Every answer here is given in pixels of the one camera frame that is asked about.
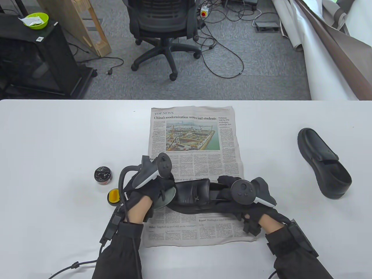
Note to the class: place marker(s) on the person's left hand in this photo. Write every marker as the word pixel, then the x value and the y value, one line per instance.
pixel 162 186

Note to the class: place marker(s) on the person's right hand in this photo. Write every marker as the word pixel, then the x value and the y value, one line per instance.
pixel 261 213

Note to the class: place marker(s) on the white polishing cloth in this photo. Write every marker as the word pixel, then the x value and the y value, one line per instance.
pixel 168 197

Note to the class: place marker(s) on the grey hand controller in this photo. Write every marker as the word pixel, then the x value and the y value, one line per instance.
pixel 242 191
pixel 148 171

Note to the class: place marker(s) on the black leather shoe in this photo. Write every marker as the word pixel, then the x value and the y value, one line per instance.
pixel 316 148
pixel 194 194

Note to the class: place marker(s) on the black shoe polish tin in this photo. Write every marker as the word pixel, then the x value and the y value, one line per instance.
pixel 103 175

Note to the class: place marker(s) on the printed newspaper sheet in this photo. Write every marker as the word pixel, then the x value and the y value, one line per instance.
pixel 191 119

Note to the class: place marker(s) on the person's right forearm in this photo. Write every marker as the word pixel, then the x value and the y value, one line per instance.
pixel 293 255

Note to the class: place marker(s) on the person's left forearm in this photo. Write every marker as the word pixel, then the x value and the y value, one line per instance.
pixel 122 252

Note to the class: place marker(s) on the black right wrist sensor module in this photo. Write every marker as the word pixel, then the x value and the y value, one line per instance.
pixel 305 238

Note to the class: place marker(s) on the black wrist sensor module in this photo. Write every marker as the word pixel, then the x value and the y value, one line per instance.
pixel 110 229
pixel 305 238

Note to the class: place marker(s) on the black left wrist sensor module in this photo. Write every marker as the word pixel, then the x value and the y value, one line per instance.
pixel 110 229

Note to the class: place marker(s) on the white and brown rolled sheet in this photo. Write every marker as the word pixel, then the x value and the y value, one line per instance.
pixel 319 58

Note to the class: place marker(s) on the black mesh office chair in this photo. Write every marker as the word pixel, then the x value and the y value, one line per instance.
pixel 162 17

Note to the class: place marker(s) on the black cabinet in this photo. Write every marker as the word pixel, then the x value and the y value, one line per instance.
pixel 43 58

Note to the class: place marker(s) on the emergency stop button box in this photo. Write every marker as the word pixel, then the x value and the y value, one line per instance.
pixel 204 12

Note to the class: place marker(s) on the grey floor box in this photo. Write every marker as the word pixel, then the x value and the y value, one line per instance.
pixel 267 25

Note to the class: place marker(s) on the black device box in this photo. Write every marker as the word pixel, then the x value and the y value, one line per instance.
pixel 241 1

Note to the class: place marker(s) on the green plastic bowl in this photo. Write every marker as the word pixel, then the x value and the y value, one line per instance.
pixel 43 23

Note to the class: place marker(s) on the white packet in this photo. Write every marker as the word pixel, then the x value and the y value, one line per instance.
pixel 30 20

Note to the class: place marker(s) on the wooden frame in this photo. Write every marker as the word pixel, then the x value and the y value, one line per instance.
pixel 69 20

